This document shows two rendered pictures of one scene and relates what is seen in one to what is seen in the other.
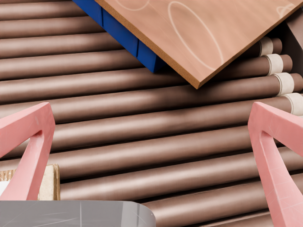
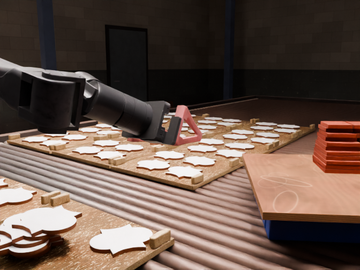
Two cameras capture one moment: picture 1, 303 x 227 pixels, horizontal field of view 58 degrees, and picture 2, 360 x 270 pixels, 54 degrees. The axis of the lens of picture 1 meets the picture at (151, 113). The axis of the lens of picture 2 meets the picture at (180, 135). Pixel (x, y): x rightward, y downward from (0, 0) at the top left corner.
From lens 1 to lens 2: 0.62 m
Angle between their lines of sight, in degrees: 65
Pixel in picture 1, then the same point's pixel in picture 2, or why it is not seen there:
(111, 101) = (229, 238)
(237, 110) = not seen: outside the picture
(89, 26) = (254, 213)
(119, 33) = not seen: hidden behind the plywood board
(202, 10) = (305, 197)
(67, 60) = (225, 218)
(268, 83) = not seen: outside the picture
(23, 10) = (225, 197)
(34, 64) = (207, 213)
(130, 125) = (227, 250)
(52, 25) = (233, 205)
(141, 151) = (220, 260)
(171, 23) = (276, 195)
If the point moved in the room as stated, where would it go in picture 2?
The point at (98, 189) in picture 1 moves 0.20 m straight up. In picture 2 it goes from (181, 259) to (181, 172)
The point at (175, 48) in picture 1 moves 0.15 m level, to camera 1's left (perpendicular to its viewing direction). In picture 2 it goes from (265, 201) to (224, 182)
